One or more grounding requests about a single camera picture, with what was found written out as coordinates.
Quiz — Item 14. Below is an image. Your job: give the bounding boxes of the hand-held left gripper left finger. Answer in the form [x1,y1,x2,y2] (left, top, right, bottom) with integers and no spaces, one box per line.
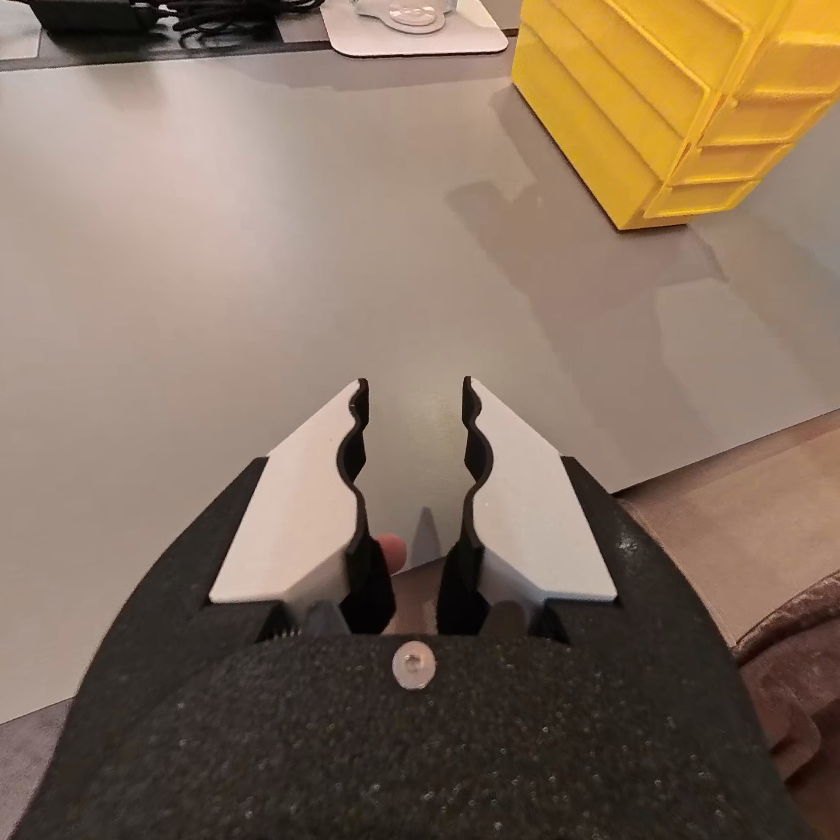
[209,379,370,621]

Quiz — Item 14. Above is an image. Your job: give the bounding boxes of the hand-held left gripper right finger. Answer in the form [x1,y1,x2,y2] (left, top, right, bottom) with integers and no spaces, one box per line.
[459,376,619,621]

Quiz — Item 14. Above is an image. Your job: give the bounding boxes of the grey desk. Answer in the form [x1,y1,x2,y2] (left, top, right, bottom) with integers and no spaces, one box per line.
[0,0,840,726]

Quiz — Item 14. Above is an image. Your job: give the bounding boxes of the person's brown trousers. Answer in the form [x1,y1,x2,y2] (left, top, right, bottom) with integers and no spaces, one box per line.
[731,571,840,840]

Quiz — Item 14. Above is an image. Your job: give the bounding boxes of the black power adapter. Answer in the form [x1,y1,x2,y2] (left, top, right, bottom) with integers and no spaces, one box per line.
[26,0,143,35]

